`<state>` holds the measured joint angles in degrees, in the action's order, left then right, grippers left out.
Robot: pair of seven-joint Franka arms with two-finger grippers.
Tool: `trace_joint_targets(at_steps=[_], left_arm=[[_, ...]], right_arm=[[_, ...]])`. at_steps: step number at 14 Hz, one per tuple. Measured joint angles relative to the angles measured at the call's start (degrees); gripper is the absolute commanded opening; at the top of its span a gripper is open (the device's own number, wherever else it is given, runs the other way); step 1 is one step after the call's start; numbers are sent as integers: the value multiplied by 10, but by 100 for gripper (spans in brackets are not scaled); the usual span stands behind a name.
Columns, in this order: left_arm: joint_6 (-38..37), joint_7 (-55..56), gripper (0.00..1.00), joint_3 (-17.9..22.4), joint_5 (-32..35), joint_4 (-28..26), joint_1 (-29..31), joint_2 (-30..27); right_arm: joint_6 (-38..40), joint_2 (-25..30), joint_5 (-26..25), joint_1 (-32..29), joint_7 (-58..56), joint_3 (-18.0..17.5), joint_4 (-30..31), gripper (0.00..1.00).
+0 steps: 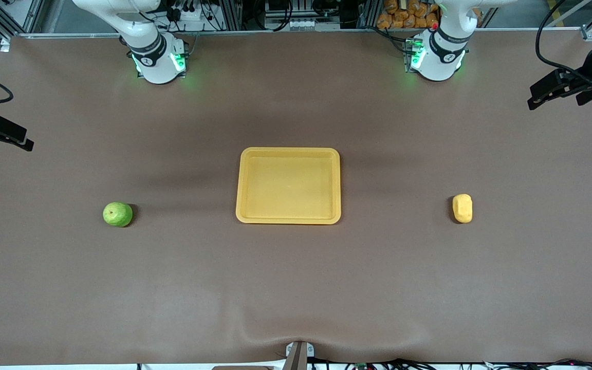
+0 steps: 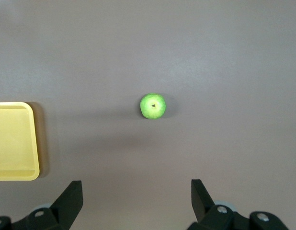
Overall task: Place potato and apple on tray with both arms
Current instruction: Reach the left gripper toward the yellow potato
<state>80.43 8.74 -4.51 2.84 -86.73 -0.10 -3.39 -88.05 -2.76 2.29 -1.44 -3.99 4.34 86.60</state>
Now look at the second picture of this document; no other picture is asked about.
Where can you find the green apple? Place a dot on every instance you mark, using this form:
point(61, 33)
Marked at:
point(152, 106)

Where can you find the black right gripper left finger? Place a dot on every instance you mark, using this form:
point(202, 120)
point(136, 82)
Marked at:
point(64, 210)

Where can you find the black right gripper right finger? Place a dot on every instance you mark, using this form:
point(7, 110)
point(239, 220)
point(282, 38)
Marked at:
point(205, 210)

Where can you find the yellow plastic tray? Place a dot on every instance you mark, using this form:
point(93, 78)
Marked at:
point(14, 139)

